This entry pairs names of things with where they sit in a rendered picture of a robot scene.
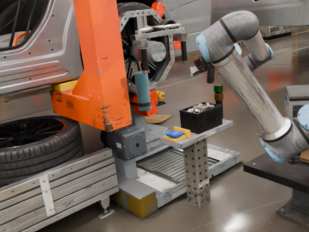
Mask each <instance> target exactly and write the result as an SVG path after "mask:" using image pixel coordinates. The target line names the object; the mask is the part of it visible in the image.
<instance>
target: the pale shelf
mask: <svg viewBox="0 0 309 232"><path fill-rule="evenodd" d="M222 121H223V124H222V125H220V126H217V127H215V128H212V129H210V130H207V131H205V132H203V133H200V134H196V133H192V132H190V134H191V137H190V138H189V137H186V138H184V139H181V140H179V141H176V142H174V141H171V140H168V139H165V137H167V135H164V136H162V137H160V143H163V144H166V145H169V146H172V147H176V148H179V149H183V148H186V147H188V146H190V145H192V144H194V143H197V142H199V141H201V140H203V139H206V138H208V137H210V136H212V135H214V134H216V133H219V132H221V131H223V130H225V129H227V128H229V127H232V126H233V121H230V120H225V119H223V120H222Z"/></svg>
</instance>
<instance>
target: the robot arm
mask: <svg viewBox="0 0 309 232"><path fill-rule="evenodd" d="M259 27H260V24H259V20H258V18H257V17H256V15H254V14H253V13H252V12H249V11H237V12H232V13H230V14H228V15H226V16H224V17H222V18H221V19H220V20H218V21H217V22H216V23H214V24H213V25H212V26H210V27H209V28H207V29H206V30H205V31H203V32H202V33H201V34H200V35H198V36H197V37H196V43H197V46H198V48H199V50H200V52H201V54H202V56H203V57H201V58H199V59H197V60H195V61H194V63H195V66H194V67H190V71H191V75H190V77H194V76H196V75H199V74H201V73H203V72H205V71H207V83H210V84H211V83H213V82H214V76H215V67H216V68H217V70H218V71H219V72H220V74H221V75H222V77H223V78H224V79H225V81H226V82H227V83H228V85H229V86H230V87H231V89H232V90H233V92H234V93H235V94H236V96H237V97H238V99H239V100H240V101H241V103H242V104H243V105H244V107H245V108H246V109H247V111H248V112H249V114H250V115H251V116H252V118H253V119H254V121H255V122H256V123H257V125H258V126H259V127H260V128H261V130H262V131H261V139H260V142H261V144H262V146H263V147H264V149H265V150H266V152H267V153H268V154H269V156H270V157H271V158H272V159H273V160H274V161H275V162H276V163H282V162H284V161H288V160H289V159H291V158H292V157H294V156H296V155H298V154H300V153H302V152H303V151H305V150H307V149H309V103H308V104H306V105H304V106H303V107H302V108H301V109H300V110H299V112H298V117H297V118H295V119H293V120H292V121H290V119H288V118H286V117H282V115H281V114H280V113H279V111H278V110H277V108H276V107H275V105H274V104H273V102H272V101H271V100H270V98H269V97H268V95H267V94H266V92H265V91H264V89H263V88H262V87H261V85H260V84H259V82H258V81H257V79H256V78H255V76H254V75H253V71H254V70H255V69H256V68H258V67H260V66H261V65H263V64H264V63H266V62H267V61H269V60H271V59H272V58H273V57H274V54H273V51H272V50H271V48H270V47H269V45H268V44H266V43H265V42H264V40H263V38H262V36H261V34H260V32H259ZM239 40H242V41H243V43H244V44H245V46H246V47H247V49H248V50H249V52H250V54H249V55H247V56H246V57H244V58H243V57H242V56H241V53H242V51H241V48H240V46H239V45H238V44H237V41H239Z"/></svg>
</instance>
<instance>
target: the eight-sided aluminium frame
mask: <svg viewBox="0 0 309 232"><path fill-rule="evenodd" d="M144 15H146V16H147V17H148V18H149V19H150V20H151V21H152V22H153V23H154V24H155V25H156V26H158V24H159V23H160V21H161V20H163V19H162V18H161V17H160V16H159V15H158V14H157V13H156V11H155V10H154V9H145V10H138V11H126V12H121V14H120V15H119V20H120V32H121V31H122V29H123V28H124V26H125V24H126V23H127V21H128V19H129V18H131V17H136V16H140V17H141V16H144ZM163 40H164V46H165V48H166V55H165V61H164V63H163V65H162V67H161V68H160V70H159V72H158V74H157V76H156V77H155V79H154V81H151V82H149V89H150V90H151V89H154V88H159V87H161V85H162V84H163V82H164V80H165V78H166V76H167V74H168V73H169V71H170V69H171V67H172V65H173V64H174V62H175V57H174V47H173V37H172V35H164V36H163ZM126 80H127V86H128V90H129V91H130V92H131V93H137V91H136V86H135V85H134V84H133V83H132V82H131V81H130V80H128V79H127V78H126Z"/></svg>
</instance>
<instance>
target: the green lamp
mask: <svg viewBox="0 0 309 232"><path fill-rule="evenodd" d="M222 91H223V85H220V84H217V85H214V92H217V93H219V92H222Z"/></svg>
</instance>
